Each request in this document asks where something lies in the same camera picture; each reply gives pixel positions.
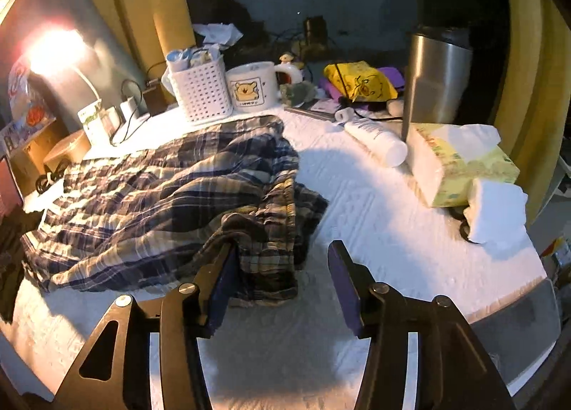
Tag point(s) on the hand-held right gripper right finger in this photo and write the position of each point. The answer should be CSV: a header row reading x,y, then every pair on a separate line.
x,y
345,294

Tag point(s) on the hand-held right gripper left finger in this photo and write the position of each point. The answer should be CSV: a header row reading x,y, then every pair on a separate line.
x,y
221,294

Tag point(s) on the plaid pants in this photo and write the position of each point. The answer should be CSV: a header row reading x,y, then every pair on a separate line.
x,y
156,195

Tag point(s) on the white lotion tube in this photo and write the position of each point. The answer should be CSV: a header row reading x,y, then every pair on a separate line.
x,y
379,140

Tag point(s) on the yellow tissue pack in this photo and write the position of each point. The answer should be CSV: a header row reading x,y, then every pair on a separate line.
x,y
446,169

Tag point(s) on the folded white tissue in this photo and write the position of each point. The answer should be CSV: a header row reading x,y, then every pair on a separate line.
x,y
495,209

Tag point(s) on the grey chair backrest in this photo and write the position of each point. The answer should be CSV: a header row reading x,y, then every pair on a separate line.
x,y
517,320

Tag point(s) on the small white tube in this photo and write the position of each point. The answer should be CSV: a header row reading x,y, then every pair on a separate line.
x,y
344,116

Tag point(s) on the flat dark book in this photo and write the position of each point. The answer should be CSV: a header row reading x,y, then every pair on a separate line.
x,y
321,108

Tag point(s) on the white plastic basket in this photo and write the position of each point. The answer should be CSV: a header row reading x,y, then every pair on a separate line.
x,y
200,93

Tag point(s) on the small white box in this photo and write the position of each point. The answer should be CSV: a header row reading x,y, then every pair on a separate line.
x,y
112,122

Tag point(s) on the black power adapter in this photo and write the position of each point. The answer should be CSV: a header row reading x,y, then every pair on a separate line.
x,y
156,99

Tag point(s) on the white charger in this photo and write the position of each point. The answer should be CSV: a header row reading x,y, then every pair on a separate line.
x,y
129,108

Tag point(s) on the grey plush toy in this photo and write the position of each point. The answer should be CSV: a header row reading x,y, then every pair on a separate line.
x,y
296,93

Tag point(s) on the white bear mug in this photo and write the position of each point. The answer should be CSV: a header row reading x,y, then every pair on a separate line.
x,y
250,88

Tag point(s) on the round tan box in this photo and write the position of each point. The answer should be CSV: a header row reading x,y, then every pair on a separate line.
x,y
67,151

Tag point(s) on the green white milk carton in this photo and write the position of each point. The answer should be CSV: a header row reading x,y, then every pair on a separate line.
x,y
93,124

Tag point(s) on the yellow bear print bag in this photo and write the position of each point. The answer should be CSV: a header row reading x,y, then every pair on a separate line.
x,y
361,79

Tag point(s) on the black folded cloth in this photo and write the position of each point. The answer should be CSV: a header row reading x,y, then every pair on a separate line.
x,y
9,258

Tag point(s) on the cardboard box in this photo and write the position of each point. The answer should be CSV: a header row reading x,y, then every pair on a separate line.
x,y
35,155

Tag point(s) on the stainless steel thermos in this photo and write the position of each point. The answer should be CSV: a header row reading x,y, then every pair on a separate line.
x,y
437,79

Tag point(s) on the blue white rolled packet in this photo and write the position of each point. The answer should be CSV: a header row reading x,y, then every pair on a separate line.
x,y
180,59

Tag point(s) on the tablet with red screen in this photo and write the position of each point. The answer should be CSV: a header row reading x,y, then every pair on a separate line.
x,y
9,182

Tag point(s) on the blue printed white box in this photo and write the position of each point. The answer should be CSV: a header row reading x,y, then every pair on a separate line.
x,y
15,135

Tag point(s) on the crumpled white paper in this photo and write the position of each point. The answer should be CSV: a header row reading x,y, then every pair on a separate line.
x,y
218,32

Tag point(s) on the dark brown jar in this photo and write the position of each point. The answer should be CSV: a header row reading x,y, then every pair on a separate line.
x,y
315,28

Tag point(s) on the snack bag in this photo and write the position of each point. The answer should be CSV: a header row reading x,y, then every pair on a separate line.
x,y
26,97

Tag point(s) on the white desk lamp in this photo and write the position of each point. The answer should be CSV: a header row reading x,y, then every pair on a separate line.
x,y
53,50

